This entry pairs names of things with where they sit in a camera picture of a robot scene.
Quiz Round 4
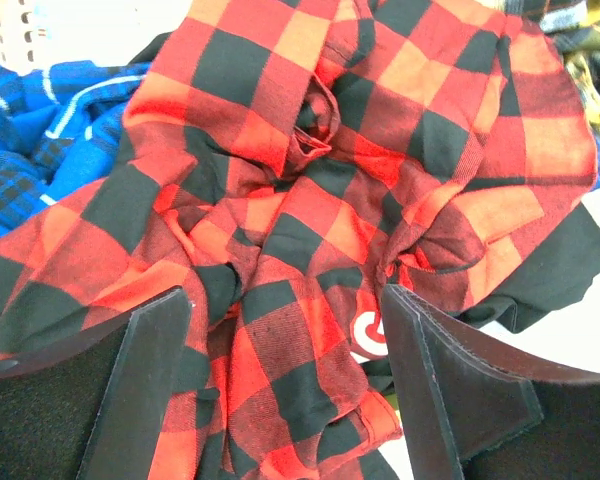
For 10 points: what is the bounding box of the blue plaid shirt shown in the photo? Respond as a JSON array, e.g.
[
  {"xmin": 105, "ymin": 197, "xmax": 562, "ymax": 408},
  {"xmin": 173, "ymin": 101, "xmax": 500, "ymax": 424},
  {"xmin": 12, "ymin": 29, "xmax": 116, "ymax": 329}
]
[{"xmin": 0, "ymin": 61, "xmax": 149, "ymax": 237}]

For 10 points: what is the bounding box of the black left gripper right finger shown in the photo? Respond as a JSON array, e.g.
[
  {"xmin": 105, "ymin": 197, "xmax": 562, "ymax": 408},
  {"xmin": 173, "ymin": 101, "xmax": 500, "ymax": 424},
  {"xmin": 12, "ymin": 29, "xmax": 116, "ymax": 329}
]
[{"xmin": 381, "ymin": 284, "xmax": 600, "ymax": 479}]

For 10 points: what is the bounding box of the red black plaid shirt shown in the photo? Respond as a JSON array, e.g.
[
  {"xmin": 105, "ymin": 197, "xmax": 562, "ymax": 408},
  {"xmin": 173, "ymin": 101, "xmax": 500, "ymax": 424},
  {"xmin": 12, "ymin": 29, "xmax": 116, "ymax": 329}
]
[{"xmin": 0, "ymin": 1, "xmax": 597, "ymax": 479}]

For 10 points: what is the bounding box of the yellow plaid shirt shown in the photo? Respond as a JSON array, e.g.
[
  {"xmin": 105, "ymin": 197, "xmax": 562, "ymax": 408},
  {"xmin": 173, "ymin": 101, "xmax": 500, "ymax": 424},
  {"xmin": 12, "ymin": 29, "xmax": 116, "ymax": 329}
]
[{"xmin": 487, "ymin": 0, "xmax": 600, "ymax": 139}]

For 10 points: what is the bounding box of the black garment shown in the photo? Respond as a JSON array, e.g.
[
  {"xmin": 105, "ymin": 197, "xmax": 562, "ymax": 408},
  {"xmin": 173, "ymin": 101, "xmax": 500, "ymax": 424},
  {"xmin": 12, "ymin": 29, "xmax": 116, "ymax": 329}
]
[{"xmin": 455, "ymin": 204, "xmax": 600, "ymax": 334}]

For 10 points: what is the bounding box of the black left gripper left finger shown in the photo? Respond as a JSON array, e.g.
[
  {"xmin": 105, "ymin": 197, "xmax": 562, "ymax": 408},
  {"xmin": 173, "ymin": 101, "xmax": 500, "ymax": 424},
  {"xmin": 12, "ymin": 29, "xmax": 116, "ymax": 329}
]
[{"xmin": 0, "ymin": 288, "xmax": 192, "ymax": 479}]

